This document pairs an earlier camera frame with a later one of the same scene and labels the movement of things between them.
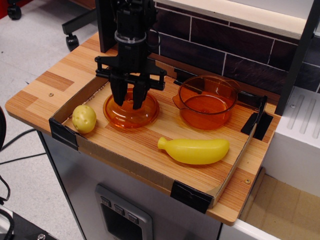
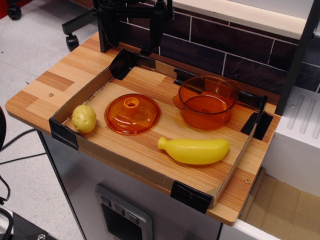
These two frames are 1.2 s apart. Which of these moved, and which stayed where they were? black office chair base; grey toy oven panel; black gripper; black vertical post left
Moved: black gripper
Stayed: grey toy oven panel; black office chair base; black vertical post left
